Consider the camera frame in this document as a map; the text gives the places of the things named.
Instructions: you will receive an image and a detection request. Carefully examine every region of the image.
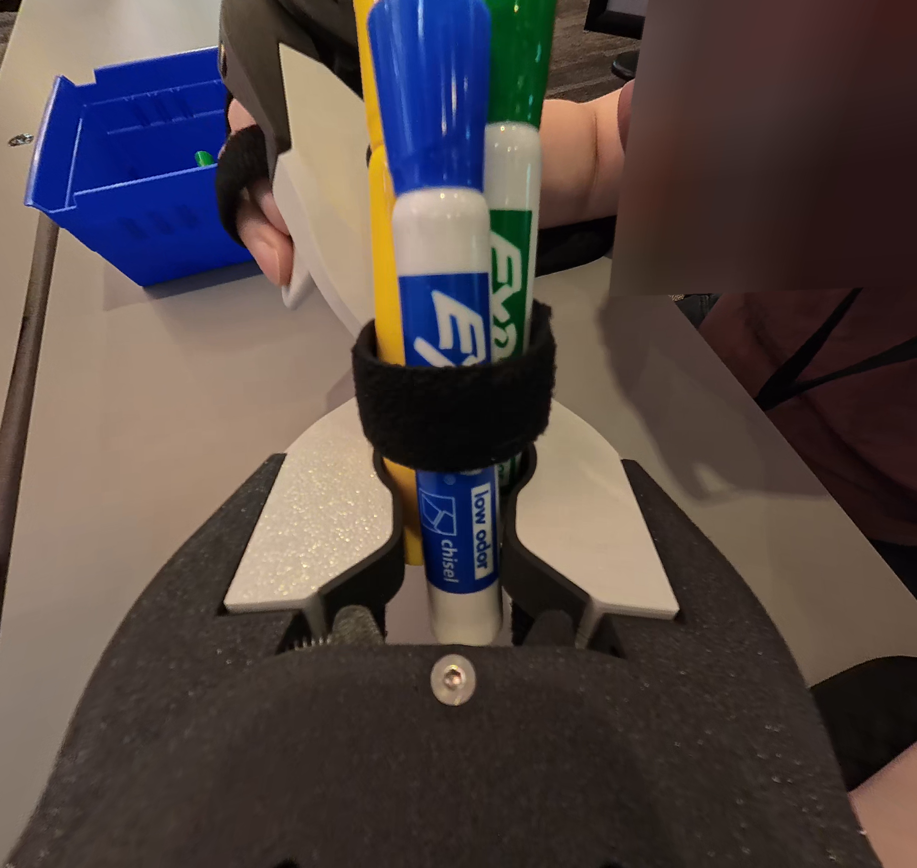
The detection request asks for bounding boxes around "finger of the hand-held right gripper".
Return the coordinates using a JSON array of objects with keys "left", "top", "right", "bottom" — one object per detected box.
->
[{"left": 274, "top": 43, "right": 381, "bottom": 340}]

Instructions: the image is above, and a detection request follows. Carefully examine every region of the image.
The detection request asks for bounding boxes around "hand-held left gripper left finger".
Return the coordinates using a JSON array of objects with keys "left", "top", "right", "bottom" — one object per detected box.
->
[{"left": 224, "top": 404, "right": 404, "bottom": 614}]

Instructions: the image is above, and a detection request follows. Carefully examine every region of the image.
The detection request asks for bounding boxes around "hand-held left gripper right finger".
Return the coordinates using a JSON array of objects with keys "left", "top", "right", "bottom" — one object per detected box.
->
[{"left": 507, "top": 408, "right": 680, "bottom": 622}]

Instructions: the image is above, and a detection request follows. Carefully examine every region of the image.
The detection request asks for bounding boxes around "yellow dry erase marker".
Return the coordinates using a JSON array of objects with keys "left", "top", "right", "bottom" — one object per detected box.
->
[{"left": 352, "top": 0, "right": 425, "bottom": 567}]

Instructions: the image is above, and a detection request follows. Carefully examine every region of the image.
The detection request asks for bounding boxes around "blue dry erase marker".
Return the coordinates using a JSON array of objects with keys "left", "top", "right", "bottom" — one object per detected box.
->
[{"left": 367, "top": 0, "right": 504, "bottom": 647}]

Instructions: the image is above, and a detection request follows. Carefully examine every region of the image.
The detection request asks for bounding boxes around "black hook-and-loop strap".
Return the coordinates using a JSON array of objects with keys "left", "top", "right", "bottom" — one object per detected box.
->
[{"left": 351, "top": 300, "right": 557, "bottom": 471}]

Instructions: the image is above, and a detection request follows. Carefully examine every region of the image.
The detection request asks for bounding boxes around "person's left forearm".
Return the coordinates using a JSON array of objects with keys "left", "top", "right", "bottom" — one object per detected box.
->
[{"left": 847, "top": 759, "right": 917, "bottom": 868}]

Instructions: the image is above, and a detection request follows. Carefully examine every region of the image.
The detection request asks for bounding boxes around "person's right hand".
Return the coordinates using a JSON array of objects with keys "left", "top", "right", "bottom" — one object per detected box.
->
[{"left": 228, "top": 98, "right": 296, "bottom": 287}]

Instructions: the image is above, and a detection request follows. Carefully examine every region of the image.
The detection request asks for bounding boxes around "blue plastic bin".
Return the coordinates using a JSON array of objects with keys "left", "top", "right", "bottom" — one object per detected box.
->
[{"left": 23, "top": 46, "right": 262, "bottom": 289}]

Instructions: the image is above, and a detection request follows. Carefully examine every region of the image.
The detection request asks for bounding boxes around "black armrest pad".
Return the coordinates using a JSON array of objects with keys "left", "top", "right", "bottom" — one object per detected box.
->
[
  {"left": 811, "top": 656, "right": 917, "bottom": 792},
  {"left": 536, "top": 215, "right": 618, "bottom": 276}
]

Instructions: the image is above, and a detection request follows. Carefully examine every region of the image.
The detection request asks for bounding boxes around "maroon shirt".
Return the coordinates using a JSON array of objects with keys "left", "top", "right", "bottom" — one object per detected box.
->
[{"left": 698, "top": 288, "right": 917, "bottom": 547}]

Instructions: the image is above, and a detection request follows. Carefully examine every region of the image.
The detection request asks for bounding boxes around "black lanyard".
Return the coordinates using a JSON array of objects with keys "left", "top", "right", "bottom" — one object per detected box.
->
[{"left": 756, "top": 288, "right": 917, "bottom": 412}]

